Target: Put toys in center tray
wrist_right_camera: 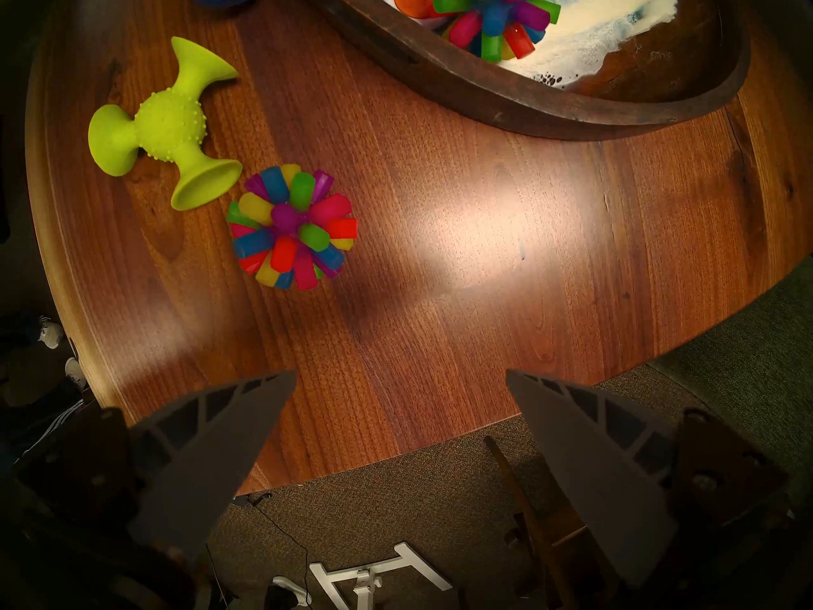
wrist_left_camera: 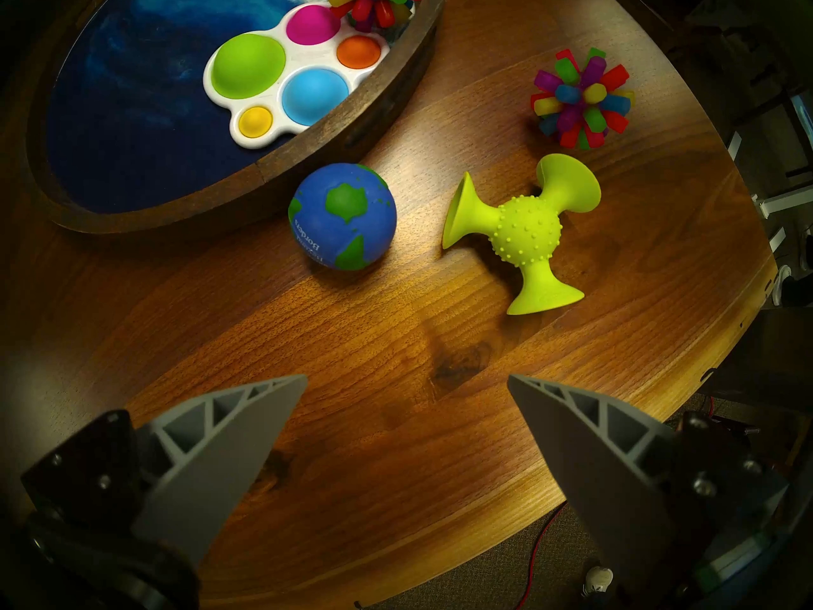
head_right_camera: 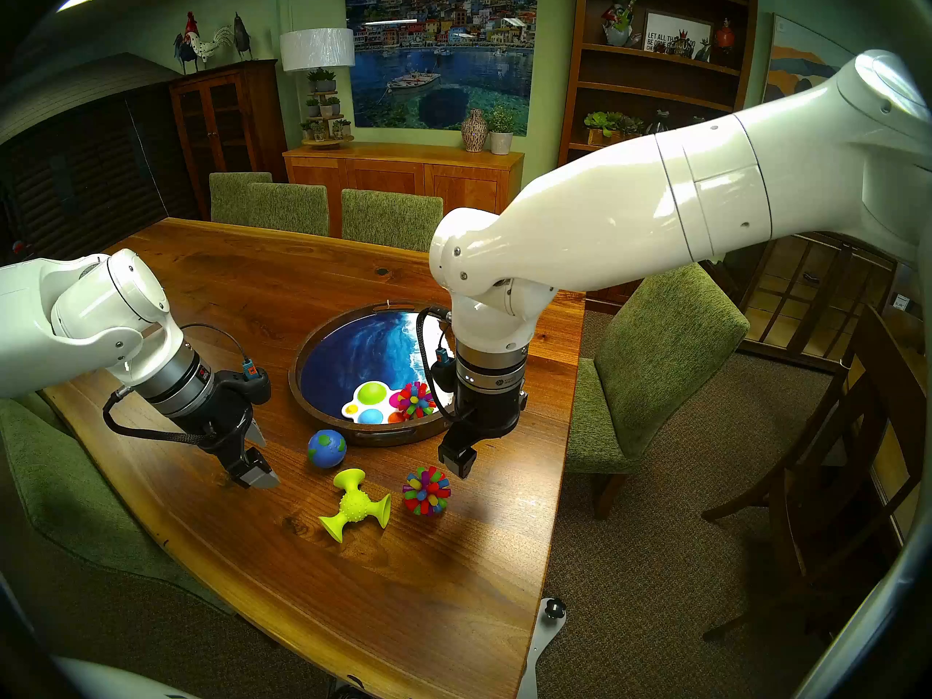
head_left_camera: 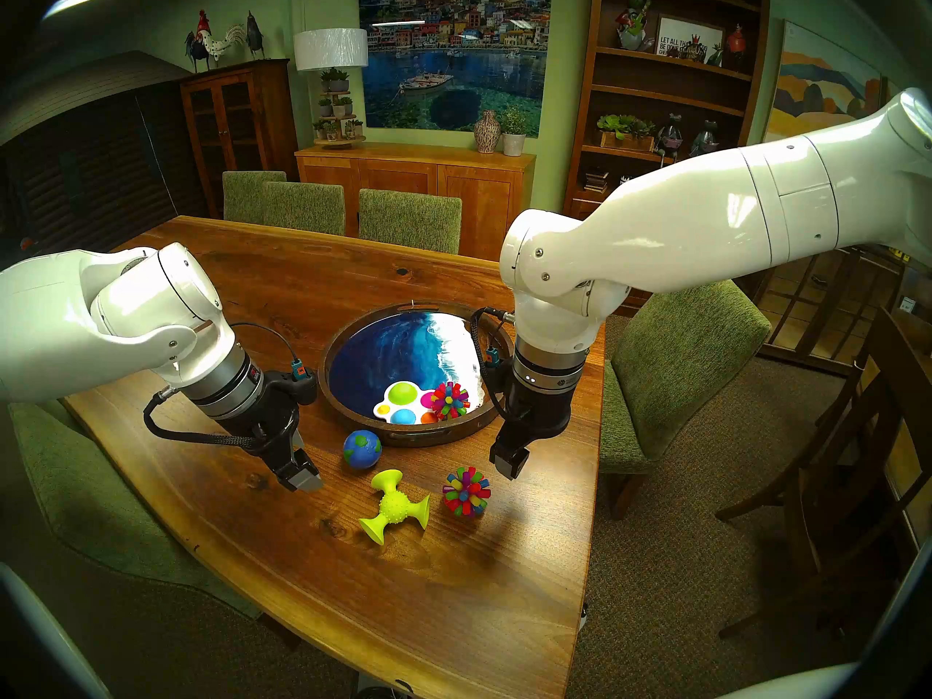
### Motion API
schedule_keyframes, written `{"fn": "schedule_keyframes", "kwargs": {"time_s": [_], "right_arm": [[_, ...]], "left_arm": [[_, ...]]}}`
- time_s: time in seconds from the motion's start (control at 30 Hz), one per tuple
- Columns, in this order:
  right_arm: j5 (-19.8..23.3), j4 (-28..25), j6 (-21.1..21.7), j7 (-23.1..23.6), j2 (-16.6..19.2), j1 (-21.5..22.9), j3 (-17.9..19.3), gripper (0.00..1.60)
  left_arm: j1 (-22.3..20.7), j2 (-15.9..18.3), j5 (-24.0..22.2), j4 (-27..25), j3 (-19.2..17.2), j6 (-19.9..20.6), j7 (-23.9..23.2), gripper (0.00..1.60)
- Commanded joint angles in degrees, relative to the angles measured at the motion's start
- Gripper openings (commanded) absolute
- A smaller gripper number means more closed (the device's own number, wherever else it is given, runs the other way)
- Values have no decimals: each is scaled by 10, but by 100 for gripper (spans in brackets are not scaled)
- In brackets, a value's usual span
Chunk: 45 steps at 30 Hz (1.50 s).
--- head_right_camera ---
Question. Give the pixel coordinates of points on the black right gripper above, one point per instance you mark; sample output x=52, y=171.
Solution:
x=491, y=406

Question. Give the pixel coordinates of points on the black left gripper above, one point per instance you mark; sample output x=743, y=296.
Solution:
x=218, y=421

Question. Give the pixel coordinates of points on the multicolour spiky ball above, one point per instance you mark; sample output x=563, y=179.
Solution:
x=416, y=400
x=427, y=491

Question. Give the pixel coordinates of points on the blue green globe ball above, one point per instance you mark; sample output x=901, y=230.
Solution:
x=326, y=448

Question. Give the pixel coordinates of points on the lime green suction toy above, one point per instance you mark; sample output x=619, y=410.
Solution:
x=354, y=504

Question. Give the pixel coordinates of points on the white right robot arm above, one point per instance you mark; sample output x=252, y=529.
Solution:
x=655, y=195

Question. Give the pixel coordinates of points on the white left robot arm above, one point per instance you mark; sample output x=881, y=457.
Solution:
x=73, y=319

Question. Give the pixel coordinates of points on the white right robot shoulder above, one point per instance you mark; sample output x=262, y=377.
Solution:
x=881, y=617

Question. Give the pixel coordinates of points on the white left robot shoulder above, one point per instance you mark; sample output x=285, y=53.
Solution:
x=124, y=679

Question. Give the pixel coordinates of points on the round wooden ocean tray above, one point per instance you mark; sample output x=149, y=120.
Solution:
x=349, y=355

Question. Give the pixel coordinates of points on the white pop bubble toy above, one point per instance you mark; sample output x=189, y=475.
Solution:
x=371, y=393

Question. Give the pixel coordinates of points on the green upholstered chair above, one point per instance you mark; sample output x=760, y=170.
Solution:
x=237, y=195
x=58, y=501
x=655, y=355
x=287, y=210
x=392, y=218

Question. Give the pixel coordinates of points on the light wooden sideboard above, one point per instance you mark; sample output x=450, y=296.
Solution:
x=393, y=173

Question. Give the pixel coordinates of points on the dark window blinds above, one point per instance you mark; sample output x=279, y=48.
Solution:
x=80, y=188

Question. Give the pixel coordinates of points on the tiered wooden plant stand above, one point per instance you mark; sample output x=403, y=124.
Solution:
x=325, y=143

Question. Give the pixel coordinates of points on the white pot with plant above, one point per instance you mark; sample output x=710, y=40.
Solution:
x=501, y=140

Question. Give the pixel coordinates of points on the patterned ceramic vase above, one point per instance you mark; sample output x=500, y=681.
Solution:
x=474, y=131

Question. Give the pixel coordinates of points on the dark wooden glass-door cabinet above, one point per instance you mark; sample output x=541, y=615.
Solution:
x=218, y=122

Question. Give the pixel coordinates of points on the wooden succulent planter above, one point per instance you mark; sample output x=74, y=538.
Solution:
x=611, y=128

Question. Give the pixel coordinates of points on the small potted succulent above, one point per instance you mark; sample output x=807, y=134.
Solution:
x=322, y=79

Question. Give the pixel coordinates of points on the metal frog figurine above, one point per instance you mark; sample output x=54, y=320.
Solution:
x=659, y=124

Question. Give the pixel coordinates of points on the wooden lattice console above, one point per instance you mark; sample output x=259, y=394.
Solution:
x=815, y=297

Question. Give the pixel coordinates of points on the harbour town painting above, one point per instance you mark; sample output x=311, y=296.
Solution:
x=437, y=64

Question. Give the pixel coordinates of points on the blue rooster figurine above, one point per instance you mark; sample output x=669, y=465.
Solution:
x=186, y=53

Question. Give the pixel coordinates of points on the white lamp shade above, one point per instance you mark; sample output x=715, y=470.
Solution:
x=317, y=48

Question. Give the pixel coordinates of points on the white rooster figurine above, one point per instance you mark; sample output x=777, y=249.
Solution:
x=207, y=46

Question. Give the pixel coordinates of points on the dark bird figurine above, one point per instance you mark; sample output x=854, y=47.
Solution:
x=242, y=38

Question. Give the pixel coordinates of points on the dark wooden bookshelf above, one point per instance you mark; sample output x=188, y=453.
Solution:
x=655, y=86

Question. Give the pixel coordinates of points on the dark wooden chair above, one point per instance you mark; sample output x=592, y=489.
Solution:
x=885, y=384

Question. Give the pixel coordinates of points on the colourful frog figurine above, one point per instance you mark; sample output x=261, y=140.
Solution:
x=619, y=24

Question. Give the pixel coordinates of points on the framed text sign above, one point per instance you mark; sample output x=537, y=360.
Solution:
x=673, y=35

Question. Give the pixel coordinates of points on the red figurine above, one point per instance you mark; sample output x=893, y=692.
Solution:
x=724, y=35

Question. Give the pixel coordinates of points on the abstract landscape painting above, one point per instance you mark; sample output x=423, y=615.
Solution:
x=797, y=64

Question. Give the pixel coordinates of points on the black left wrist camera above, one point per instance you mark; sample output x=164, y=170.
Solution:
x=253, y=388

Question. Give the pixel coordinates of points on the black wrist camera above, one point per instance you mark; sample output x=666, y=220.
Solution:
x=442, y=377
x=253, y=388

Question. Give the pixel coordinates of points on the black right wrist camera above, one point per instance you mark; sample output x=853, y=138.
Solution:
x=442, y=377

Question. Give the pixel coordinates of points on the white bracket with knob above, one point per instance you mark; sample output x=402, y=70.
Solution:
x=542, y=646

